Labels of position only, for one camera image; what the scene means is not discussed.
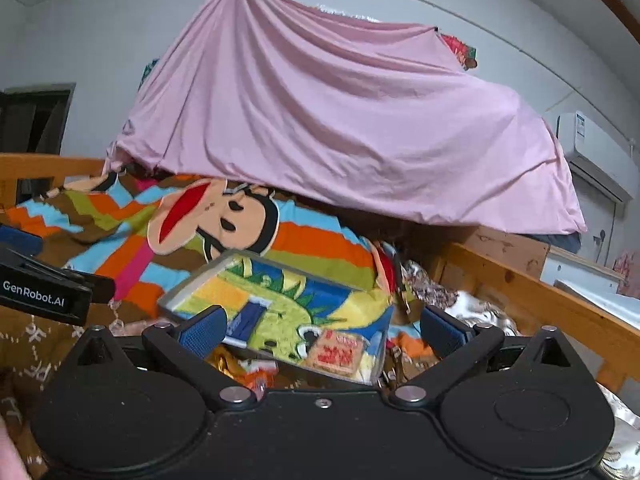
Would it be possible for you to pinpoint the white door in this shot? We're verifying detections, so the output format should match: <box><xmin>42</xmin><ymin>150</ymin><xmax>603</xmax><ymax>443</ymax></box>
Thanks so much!
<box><xmin>575</xmin><ymin>195</ymin><xmax>631</xmax><ymax>271</ymax></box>

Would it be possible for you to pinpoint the grey metal tray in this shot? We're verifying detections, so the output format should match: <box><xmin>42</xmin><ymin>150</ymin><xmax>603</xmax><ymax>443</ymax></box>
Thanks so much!
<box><xmin>157</xmin><ymin>250</ymin><xmax>396</xmax><ymax>388</ymax></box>

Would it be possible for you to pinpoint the dark blue snack packet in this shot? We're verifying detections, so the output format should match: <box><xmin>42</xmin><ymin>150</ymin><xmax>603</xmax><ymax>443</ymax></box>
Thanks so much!
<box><xmin>225</xmin><ymin>297</ymin><xmax>271</xmax><ymax>348</ymax></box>

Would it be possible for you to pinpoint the plywood board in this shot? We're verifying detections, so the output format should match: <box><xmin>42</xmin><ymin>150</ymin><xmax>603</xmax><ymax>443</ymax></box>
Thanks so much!
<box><xmin>450</xmin><ymin>225</ymin><xmax>551</xmax><ymax>281</ymax></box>

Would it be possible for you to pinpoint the white air conditioner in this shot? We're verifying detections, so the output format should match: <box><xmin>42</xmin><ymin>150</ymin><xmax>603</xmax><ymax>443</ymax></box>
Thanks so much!
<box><xmin>555</xmin><ymin>111</ymin><xmax>631</xmax><ymax>203</ymax></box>

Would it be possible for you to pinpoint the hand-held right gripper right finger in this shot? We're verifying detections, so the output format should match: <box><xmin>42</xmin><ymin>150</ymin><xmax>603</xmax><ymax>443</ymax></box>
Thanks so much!
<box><xmin>386</xmin><ymin>305</ymin><xmax>586</xmax><ymax>410</ymax></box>

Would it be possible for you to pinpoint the orange red snack packet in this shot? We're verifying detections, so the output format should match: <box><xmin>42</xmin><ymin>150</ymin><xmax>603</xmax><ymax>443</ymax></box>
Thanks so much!
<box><xmin>235</xmin><ymin>360</ymin><xmax>279</xmax><ymax>401</ymax></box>

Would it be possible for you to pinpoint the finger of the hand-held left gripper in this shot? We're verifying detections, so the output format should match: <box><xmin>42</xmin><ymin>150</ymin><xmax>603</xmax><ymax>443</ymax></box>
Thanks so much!
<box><xmin>0</xmin><ymin>224</ymin><xmax>45</xmax><ymax>258</ymax></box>
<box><xmin>0</xmin><ymin>245</ymin><xmax>117</xmax><ymax>306</ymax></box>

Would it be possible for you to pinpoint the pink hanging sheet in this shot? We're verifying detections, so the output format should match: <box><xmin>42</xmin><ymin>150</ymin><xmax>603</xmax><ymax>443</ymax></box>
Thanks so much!
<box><xmin>104</xmin><ymin>0</ymin><xmax>588</xmax><ymax>236</ymax></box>

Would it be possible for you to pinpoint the white table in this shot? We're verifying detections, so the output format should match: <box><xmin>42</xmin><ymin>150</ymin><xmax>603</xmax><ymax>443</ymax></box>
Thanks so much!
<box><xmin>540</xmin><ymin>245</ymin><xmax>640</xmax><ymax>316</ymax></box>

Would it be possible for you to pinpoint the dinosaur print towel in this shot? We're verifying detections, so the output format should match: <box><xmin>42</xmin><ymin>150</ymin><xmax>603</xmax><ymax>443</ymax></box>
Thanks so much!
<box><xmin>172</xmin><ymin>255</ymin><xmax>393</xmax><ymax>381</ymax></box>

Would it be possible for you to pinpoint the golden snack packet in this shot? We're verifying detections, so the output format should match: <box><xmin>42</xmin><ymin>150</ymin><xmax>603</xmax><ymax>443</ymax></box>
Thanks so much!
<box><xmin>207</xmin><ymin>347</ymin><xmax>246</xmax><ymax>381</ymax></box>

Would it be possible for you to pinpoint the pink floral cloth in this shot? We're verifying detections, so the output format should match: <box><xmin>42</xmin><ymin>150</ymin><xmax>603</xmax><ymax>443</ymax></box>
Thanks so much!
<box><xmin>612</xmin><ymin>250</ymin><xmax>640</xmax><ymax>298</ymax></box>

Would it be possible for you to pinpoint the red print cracker packet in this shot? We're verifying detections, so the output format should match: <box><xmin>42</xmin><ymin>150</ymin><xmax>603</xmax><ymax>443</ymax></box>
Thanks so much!
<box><xmin>305</xmin><ymin>329</ymin><xmax>366</xmax><ymax>378</ymax></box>

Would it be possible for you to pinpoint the red green floral cloth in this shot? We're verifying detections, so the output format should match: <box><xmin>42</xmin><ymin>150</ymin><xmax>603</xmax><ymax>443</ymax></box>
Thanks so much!
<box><xmin>439</xmin><ymin>34</ymin><xmax>478</xmax><ymax>72</ymax></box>

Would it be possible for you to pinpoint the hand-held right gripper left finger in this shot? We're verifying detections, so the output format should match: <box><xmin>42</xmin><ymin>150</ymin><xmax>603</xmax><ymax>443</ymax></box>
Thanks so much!
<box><xmin>62</xmin><ymin>305</ymin><xmax>266</xmax><ymax>411</ymax></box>

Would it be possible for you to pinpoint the dark blue cloth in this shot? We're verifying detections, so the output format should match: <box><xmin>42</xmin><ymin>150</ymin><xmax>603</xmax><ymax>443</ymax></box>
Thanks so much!
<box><xmin>530</xmin><ymin>230</ymin><xmax>583</xmax><ymax>253</ymax></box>

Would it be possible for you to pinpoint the green patterned cloth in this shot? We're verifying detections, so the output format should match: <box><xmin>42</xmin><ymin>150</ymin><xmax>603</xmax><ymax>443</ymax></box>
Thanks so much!
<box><xmin>140</xmin><ymin>57</ymin><xmax>160</xmax><ymax>91</ymax></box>

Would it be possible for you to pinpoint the wooden bed frame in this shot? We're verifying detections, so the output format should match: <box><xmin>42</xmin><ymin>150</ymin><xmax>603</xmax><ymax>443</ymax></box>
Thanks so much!
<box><xmin>0</xmin><ymin>154</ymin><xmax>640</xmax><ymax>396</ymax></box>

